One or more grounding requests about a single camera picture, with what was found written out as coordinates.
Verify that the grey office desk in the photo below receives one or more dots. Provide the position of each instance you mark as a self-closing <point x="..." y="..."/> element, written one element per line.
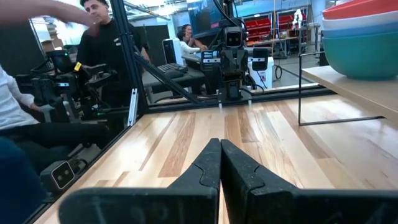
<point x="186" y="79"/>

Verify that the black keyboard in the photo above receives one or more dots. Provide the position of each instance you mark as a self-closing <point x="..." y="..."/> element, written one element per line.
<point x="171" y="68"/>

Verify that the white robot figure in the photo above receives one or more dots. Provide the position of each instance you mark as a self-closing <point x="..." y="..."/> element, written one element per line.
<point x="298" y="17"/>

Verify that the person's leg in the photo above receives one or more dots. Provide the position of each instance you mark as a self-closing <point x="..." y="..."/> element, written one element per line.
<point x="15" y="186"/>

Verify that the black and white computer tower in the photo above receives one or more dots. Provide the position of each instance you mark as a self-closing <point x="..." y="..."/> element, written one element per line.
<point x="169" y="51"/>

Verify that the person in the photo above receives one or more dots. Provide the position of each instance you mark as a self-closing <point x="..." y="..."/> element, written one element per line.
<point x="186" y="48"/>
<point x="99" y="46"/>
<point x="12" y="105"/>
<point x="197" y="39"/>

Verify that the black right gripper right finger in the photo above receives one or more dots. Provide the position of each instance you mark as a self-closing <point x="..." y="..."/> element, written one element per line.
<point x="311" y="208"/>

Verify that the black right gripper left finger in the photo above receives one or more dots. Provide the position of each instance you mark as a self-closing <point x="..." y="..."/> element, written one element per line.
<point x="140" y="205"/>

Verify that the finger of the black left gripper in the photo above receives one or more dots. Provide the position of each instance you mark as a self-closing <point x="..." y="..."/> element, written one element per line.
<point x="249" y="100"/>
<point x="220" y="101"/>

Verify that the grey table-level camera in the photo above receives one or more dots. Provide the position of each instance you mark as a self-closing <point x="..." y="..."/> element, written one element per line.
<point x="62" y="175"/>

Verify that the plain blue bowl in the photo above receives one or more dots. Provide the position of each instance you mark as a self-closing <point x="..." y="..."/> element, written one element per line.
<point x="357" y="30"/>

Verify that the red storage bin rack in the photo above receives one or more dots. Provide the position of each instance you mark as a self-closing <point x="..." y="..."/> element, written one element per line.
<point x="258" y="26"/>
<point x="284" y="20"/>

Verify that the white bowl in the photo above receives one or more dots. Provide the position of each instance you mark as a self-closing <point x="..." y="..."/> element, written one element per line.
<point x="357" y="21"/>

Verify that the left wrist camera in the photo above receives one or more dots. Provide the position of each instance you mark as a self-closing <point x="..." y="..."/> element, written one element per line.
<point x="234" y="39"/>

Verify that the large dark wall screen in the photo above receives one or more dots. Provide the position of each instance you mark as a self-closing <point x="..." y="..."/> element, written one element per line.
<point x="202" y="15"/>

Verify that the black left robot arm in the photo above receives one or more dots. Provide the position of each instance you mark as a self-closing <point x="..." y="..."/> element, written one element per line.
<point x="211" y="62"/>

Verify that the green bowl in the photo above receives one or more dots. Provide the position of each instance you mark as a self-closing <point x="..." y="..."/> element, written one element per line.
<point x="363" y="56"/>

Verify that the wooden shelf with black legs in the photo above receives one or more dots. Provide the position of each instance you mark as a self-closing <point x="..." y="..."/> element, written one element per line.
<point x="357" y="88"/>

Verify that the red bowl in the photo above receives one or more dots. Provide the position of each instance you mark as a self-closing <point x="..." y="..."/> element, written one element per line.
<point x="367" y="7"/>

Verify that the white box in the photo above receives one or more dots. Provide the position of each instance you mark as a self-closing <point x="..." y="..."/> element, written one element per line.
<point x="264" y="77"/>

